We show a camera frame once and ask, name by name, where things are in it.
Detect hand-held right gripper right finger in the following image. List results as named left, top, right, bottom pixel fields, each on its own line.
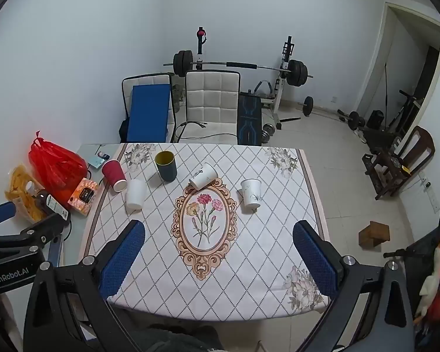
left=292, top=221, right=416, bottom=352

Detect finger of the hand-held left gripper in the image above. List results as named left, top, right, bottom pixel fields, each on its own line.
left=0, top=213, right=72, bottom=267
left=0, top=202, right=17, bottom=230

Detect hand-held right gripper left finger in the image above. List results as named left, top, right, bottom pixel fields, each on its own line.
left=23, top=219, right=146, bottom=352

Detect plain white paper cup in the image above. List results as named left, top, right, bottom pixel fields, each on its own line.
left=126, top=179, right=146, bottom=211

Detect red paper cup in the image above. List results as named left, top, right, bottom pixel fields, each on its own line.
left=102, top=159, right=127, bottom=192

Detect white paper cup floral print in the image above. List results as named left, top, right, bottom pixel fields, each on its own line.
left=241, top=178, right=262, bottom=214

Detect dark green cup yellow inside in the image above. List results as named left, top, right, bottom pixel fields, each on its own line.
left=154, top=150, right=177, bottom=183

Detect white paper cup black print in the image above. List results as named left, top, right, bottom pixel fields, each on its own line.
left=189, top=163, right=219, bottom=191

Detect dark glass bottle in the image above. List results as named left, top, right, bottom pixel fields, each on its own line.
left=33, top=189, right=71, bottom=223

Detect yellow snack bag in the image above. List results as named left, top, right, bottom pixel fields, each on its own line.
left=4, top=164, right=49, bottom=224

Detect floral printed tablecloth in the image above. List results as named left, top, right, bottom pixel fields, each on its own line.
left=79, top=142, right=331, bottom=318

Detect orange box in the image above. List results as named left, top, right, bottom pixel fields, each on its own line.
left=67, top=177, right=101, bottom=216

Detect wooden block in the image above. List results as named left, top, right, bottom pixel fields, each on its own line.
left=358, top=221, right=391, bottom=252

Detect red plastic bag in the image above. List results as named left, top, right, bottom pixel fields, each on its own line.
left=28, top=131, right=89, bottom=210

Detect person's dark trousers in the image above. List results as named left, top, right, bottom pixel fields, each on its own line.
left=131, top=324, right=225, bottom=352

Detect white duck toy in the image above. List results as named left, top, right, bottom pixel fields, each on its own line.
left=414, top=238, right=440, bottom=325

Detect white power strip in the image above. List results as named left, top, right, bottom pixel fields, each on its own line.
left=421, top=177, right=439, bottom=214

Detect chrome dumbbell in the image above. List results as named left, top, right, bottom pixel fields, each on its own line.
left=261, top=123, right=276, bottom=144

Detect black exercise bench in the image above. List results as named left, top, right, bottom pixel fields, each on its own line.
left=362, top=128, right=405, bottom=155

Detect blue cushion pad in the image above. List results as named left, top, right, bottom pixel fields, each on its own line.
left=126, top=84, right=171, bottom=143

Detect black dumbbell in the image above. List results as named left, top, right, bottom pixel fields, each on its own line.
left=336, top=109, right=368, bottom=131

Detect dark wooden chair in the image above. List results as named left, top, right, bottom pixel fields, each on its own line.
left=361, top=125, right=436, bottom=201

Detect black speaker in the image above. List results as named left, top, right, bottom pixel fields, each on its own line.
left=367, top=109, right=385, bottom=130

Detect black bench pad blue pattern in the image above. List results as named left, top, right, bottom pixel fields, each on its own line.
left=236, top=91, right=264, bottom=147

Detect small barbell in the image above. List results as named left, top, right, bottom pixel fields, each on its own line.
left=301, top=96, right=353, bottom=122

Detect black scooter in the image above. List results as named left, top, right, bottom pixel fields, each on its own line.
left=386, top=89, right=421, bottom=137

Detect white padded chair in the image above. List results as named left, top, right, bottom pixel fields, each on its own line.
left=121, top=73, right=177, bottom=144
left=174, top=70, right=241, bottom=145

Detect white weight rack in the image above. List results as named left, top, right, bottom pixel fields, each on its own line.
left=191, top=27, right=302, bottom=131

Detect barbell with black plates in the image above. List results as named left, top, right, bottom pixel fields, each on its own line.
left=163, top=50, right=314, bottom=89

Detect black cable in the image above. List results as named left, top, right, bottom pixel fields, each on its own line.
left=179, top=119, right=239, bottom=141

